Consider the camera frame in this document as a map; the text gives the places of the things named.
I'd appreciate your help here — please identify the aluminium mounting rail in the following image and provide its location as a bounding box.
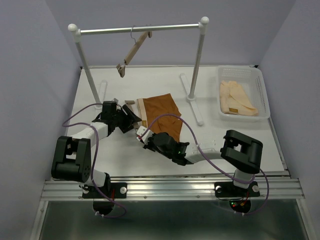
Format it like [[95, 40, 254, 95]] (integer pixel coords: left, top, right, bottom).
[[40, 176, 305, 202]]

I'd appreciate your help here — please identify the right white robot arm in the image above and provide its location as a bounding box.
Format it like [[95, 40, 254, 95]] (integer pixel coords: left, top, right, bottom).
[[137, 126, 263, 195]]

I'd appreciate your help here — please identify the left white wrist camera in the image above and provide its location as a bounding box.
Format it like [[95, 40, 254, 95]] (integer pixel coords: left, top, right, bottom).
[[111, 98, 120, 106]]

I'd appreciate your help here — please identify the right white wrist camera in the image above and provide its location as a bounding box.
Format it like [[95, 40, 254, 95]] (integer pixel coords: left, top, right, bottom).
[[136, 125, 154, 145]]

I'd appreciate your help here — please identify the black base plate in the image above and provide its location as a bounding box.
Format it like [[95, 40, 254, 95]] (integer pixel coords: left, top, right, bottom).
[[214, 181, 261, 215], [79, 182, 128, 219]]

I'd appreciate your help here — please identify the wooden clip hanger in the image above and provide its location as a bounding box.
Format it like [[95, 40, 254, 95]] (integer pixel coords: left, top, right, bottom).
[[124, 100, 139, 132], [116, 27, 153, 78]]

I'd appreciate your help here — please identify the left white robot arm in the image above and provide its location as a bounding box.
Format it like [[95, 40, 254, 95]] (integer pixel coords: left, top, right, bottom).
[[51, 101, 142, 197]]

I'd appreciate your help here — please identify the white metal clothes rack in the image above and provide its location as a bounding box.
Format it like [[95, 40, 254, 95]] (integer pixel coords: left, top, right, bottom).
[[67, 16, 210, 126]]

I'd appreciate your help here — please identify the white plastic basket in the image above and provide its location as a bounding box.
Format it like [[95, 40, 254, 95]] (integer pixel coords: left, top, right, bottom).
[[216, 65, 271, 122]]

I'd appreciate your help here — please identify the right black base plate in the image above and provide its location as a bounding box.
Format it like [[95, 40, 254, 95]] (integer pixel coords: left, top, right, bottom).
[[214, 181, 261, 215]]

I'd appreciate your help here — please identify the brown underwear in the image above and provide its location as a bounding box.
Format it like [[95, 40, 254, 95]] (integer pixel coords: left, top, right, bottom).
[[136, 93, 183, 142]]

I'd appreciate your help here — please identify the beige underwear in basket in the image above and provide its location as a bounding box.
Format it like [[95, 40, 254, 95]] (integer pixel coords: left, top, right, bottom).
[[219, 80, 259, 117]]

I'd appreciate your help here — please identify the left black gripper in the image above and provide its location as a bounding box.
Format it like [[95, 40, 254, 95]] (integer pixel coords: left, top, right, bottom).
[[112, 104, 141, 133]]

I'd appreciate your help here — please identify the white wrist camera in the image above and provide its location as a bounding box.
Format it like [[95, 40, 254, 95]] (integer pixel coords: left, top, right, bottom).
[[136, 125, 154, 145], [111, 98, 120, 106]]

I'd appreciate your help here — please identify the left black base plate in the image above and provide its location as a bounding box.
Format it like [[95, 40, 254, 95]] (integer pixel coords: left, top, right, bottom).
[[79, 182, 128, 219]]

